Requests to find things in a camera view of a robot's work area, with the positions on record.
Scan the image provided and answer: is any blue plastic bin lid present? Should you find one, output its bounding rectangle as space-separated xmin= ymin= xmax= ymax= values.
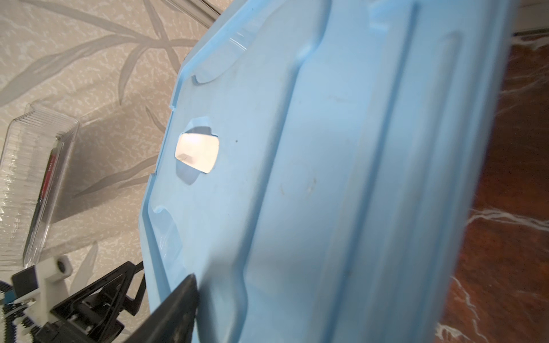
xmin=140 ymin=1 xmax=518 ymax=342

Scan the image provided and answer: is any clear wall shelf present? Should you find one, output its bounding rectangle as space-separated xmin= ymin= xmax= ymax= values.
xmin=1 ymin=104 xmax=79 ymax=272

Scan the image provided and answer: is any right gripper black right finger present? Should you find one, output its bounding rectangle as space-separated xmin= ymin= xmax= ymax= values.
xmin=125 ymin=274 xmax=200 ymax=343

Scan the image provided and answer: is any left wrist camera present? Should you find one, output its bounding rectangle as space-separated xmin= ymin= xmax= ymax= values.
xmin=1 ymin=255 xmax=73 ymax=327

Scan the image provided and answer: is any aluminium frame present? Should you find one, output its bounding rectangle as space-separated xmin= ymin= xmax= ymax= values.
xmin=170 ymin=0 xmax=222 ymax=28

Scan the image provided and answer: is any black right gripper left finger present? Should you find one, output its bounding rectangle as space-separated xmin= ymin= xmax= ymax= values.
xmin=49 ymin=262 xmax=146 ymax=342

